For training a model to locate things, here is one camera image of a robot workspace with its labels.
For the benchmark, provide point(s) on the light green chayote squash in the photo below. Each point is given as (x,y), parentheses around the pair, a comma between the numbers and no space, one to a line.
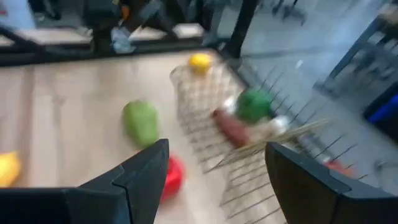
(140,123)

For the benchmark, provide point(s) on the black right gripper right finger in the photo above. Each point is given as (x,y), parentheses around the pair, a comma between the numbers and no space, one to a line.
(326,202)

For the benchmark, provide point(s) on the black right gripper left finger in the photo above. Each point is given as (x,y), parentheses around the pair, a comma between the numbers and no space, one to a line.
(93,205)

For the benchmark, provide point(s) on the red bell pepper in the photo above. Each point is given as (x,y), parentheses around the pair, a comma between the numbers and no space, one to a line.
(174,177)

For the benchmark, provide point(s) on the black metal table frame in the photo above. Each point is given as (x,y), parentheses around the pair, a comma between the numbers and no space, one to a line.
(241,31)

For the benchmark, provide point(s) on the red chili pepper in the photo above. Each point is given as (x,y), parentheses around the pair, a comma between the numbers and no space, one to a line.
(231,127)

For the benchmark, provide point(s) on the white garlic bulb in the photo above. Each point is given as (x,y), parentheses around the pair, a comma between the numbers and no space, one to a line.
(278,124)
(230,104)

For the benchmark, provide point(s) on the green bell pepper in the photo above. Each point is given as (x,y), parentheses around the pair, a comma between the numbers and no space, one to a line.
(253,105)

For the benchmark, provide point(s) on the yellow lemon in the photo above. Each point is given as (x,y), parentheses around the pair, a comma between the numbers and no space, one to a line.
(200,62)
(8,168)

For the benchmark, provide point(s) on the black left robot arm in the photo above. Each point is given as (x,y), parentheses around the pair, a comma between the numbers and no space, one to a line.
(100,37)

